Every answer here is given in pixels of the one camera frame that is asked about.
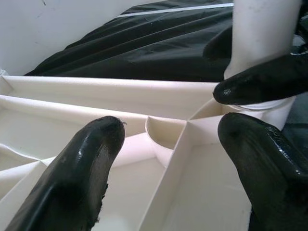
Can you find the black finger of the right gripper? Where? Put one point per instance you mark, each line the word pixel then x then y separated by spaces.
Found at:
pixel 264 79
pixel 217 45

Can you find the white plastic table leg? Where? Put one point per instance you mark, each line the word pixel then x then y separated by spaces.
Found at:
pixel 260 29

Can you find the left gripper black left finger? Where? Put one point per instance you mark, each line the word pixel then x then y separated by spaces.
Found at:
pixel 72 180

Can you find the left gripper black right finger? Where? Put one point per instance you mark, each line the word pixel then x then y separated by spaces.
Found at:
pixel 276 173

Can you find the white plastic table top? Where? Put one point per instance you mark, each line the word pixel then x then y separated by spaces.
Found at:
pixel 96 91

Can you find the white tape strip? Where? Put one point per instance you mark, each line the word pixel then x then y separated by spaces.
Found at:
pixel 180 9

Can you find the black cloth cover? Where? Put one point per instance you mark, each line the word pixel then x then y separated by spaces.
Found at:
pixel 144 48

